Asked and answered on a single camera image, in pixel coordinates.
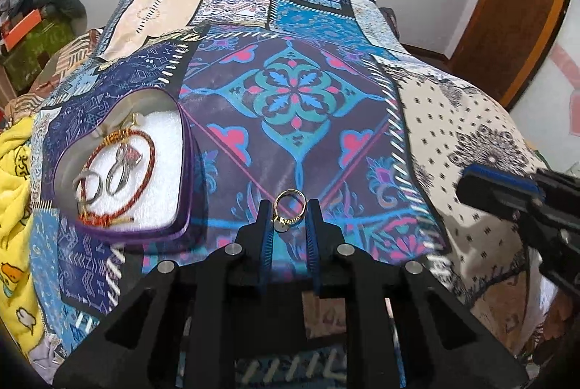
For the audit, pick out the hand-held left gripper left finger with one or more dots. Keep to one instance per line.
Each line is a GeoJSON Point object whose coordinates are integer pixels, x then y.
{"type": "Point", "coordinates": [265, 244]}

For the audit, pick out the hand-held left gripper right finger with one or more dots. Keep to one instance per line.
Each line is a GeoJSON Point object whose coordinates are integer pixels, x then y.
{"type": "Point", "coordinates": [313, 244]}

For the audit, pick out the pink wall sticker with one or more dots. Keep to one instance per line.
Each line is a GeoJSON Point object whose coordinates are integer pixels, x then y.
{"type": "Point", "coordinates": [564, 62]}

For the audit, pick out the blue patchwork blanket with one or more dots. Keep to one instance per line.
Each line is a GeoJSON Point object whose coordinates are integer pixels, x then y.
{"type": "Point", "coordinates": [294, 90]}

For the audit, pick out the yellow cartoon blanket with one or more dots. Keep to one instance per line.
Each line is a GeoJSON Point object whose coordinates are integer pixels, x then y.
{"type": "Point", "coordinates": [18, 235]}

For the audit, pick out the silver pendant earring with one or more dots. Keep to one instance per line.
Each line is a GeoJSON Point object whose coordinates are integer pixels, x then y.
{"type": "Point", "coordinates": [129, 155]}

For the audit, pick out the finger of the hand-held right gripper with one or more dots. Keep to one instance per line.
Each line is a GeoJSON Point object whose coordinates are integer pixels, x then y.
{"type": "Point", "coordinates": [503, 179]}
{"type": "Point", "coordinates": [494, 198]}

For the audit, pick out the small gold earring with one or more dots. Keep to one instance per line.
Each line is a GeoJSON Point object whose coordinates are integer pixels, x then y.
{"type": "Point", "coordinates": [137, 120]}

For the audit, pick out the wooden door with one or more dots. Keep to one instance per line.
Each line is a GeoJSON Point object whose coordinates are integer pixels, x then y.
{"type": "Point", "coordinates": [512, 8]}

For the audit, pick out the purple heart-shaped box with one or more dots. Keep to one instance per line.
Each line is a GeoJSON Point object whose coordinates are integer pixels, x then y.
{"type": "Point", "coordinates": [172, 189]}

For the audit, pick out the orange box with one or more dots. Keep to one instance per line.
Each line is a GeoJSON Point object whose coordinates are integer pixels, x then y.
{"type": "Point", "coordinates": [25, 28]}

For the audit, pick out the green patterned box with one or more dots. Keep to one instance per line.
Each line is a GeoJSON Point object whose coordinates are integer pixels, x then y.
{"type": "Point", "coordinates": [40, 51]}

